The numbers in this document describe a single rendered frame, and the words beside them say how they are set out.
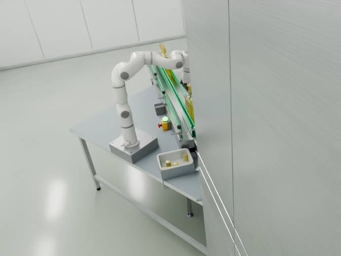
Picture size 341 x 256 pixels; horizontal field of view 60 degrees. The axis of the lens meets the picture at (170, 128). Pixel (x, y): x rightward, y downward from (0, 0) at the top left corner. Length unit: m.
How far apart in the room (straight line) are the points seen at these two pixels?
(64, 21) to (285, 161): 7.54
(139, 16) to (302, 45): 7.48
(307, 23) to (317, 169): 0.16
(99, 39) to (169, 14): 1.84
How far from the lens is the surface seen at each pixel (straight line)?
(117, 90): 1.98
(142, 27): 7.83
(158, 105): 2.67
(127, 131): 2.12
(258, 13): 0.44
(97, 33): 7.82
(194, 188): 1.87
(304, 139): 0.38
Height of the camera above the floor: 2.03
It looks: 31 degrees down
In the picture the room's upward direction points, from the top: 8 degrees counter-clockwise
